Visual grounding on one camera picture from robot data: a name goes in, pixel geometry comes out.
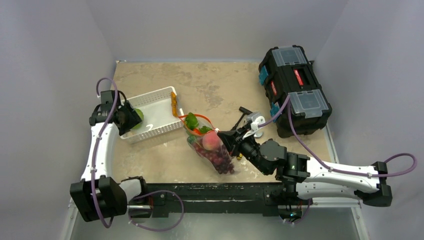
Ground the red grape bunch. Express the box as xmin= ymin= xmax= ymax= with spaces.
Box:
xmin=191 ymin=142 xmax=235 ymax=174

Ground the pink peach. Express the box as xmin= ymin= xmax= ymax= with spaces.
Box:
xmin=202 ymin=131 xmax=223 ymax=151

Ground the clear zip bag orange zipper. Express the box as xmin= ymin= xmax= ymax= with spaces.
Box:
xmin=178 ymin=112 xmax=235 ymax=175

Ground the black toolbox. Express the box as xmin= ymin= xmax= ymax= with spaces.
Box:
xmin=258 ymin=45 xmax=333 ymax=138

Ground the green cabbage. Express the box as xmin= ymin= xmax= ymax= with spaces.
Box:
xmin=132 ymin=108 xmax=145 ymax=130

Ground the orange carrot with leaves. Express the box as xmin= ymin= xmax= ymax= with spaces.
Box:
xmin=182 ymin=112 xmax=214 ymax=136

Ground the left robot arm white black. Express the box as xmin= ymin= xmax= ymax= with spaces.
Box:
xmin=69 ymin=90 xmax=149 ymax=228

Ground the black rubber mallet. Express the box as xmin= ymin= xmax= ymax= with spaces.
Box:
xmin=231 ymin=106 xmax=252 ymax=131

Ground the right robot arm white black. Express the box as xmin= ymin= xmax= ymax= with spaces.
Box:
xmin=217 ymin=130 xmax=393 ymax=207

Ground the white perforated plastic basket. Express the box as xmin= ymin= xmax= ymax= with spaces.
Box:
xmin=120 ymin=86 xmax=183 ymax=144

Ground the aluminium frame rail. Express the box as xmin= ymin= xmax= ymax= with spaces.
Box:
xmin=59 ymin=124 xmax=370 ymax=240

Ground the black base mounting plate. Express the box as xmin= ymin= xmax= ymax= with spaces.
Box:
xmin=129 ymin=182 xmax=313 ymax=219

